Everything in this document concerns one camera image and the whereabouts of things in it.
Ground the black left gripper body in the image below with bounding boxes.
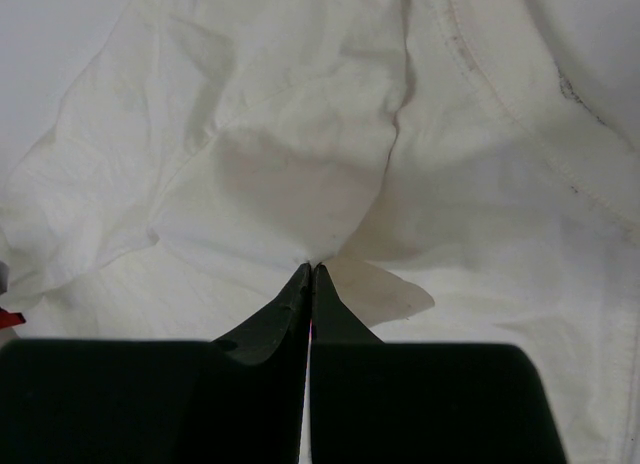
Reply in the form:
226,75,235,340
1,262,25,331

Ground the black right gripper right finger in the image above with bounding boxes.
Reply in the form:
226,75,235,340
309,266,566,463

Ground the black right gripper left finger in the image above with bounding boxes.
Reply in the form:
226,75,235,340
1,264,311,463

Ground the white t shirt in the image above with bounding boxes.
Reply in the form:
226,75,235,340
1,0,639,463

